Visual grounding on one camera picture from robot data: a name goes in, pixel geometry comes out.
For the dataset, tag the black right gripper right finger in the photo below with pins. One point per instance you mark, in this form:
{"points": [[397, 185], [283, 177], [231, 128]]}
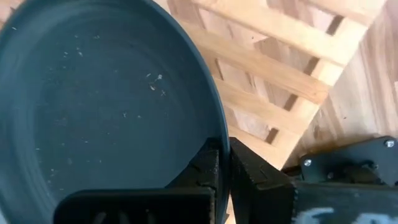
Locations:
{"points": [[264, 199]]}

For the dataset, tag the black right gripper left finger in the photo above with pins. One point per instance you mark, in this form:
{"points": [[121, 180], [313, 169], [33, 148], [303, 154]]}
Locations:
{"points": [[140, 207]]}

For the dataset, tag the dark grey round plate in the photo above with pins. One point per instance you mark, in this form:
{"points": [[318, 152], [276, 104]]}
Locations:
{"points": [[93, 93]]}

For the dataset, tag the slatted wooden shelf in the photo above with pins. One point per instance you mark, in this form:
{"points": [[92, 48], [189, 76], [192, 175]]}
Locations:
{"points": [[264, 65]]}

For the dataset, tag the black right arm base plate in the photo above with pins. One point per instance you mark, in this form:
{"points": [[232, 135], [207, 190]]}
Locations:
{"points": [[342, 161]]}

